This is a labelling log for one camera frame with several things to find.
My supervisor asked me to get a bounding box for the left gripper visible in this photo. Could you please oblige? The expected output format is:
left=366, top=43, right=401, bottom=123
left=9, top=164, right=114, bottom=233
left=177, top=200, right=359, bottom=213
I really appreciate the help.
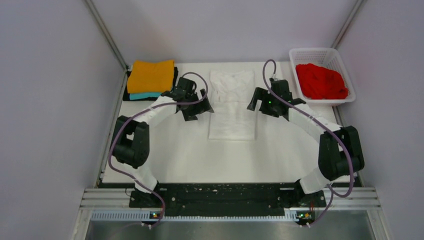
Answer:
left=181, top=88, right=213, bottom=121

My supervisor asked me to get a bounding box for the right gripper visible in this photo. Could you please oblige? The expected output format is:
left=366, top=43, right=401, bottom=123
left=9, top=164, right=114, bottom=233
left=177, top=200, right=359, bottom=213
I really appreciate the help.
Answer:
left=248, top=87, right=280, bottom=118

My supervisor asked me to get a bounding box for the white t-shirt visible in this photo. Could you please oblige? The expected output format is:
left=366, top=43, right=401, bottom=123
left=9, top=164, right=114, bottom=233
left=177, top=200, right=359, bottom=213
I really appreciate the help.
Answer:
left=208, top=70, right=257, bottom=141

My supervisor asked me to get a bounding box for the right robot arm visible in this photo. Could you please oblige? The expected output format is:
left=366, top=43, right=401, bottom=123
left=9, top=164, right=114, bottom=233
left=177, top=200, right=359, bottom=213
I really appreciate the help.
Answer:
left=247, top=78, right=365, bottom=207

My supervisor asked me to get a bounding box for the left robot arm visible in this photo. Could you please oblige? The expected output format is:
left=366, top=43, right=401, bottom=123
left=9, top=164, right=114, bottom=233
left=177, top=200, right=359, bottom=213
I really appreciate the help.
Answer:
left=108, top=76, right=214, bottom=207

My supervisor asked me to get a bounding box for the orange folded t-shirt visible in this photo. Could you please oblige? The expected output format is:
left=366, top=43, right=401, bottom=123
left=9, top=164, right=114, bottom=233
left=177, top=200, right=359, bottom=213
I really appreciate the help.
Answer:
left=126, top=59, right=175, bottom=94

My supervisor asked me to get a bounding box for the teal folded t-shirt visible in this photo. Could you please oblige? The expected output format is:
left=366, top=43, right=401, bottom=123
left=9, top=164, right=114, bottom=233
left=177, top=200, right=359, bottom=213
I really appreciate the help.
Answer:
left=129, top=92, right=161, bottom=101

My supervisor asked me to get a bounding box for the red t-shirt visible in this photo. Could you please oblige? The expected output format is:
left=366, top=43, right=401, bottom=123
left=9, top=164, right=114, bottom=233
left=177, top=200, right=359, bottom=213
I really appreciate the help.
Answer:
left=295, top=63, right=349, bottom=100

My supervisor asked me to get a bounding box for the black folded t-shirt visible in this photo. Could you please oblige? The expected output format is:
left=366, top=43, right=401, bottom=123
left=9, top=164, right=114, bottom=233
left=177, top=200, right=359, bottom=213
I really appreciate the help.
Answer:
left=122, top=66, right=179, bottom=102

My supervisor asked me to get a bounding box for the white plastic basket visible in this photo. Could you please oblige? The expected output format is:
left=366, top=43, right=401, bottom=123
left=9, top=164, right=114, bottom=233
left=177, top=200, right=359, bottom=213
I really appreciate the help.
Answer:
left=289, top=47, right=356, bottom=106

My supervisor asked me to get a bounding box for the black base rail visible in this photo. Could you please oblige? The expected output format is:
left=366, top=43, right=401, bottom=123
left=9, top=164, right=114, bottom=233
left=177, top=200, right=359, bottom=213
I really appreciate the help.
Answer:
left=129, top=183, right=327, bottom=217

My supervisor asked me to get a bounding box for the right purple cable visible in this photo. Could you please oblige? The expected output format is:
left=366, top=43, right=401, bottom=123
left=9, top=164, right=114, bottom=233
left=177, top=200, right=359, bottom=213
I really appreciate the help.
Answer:
left=262, top=59, right=356, bottom=229

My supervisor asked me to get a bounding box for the white slotted cable duct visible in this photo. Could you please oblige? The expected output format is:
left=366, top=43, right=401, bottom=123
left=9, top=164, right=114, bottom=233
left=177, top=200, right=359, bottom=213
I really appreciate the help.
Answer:
left=90, top=210, right=299, bottom=222

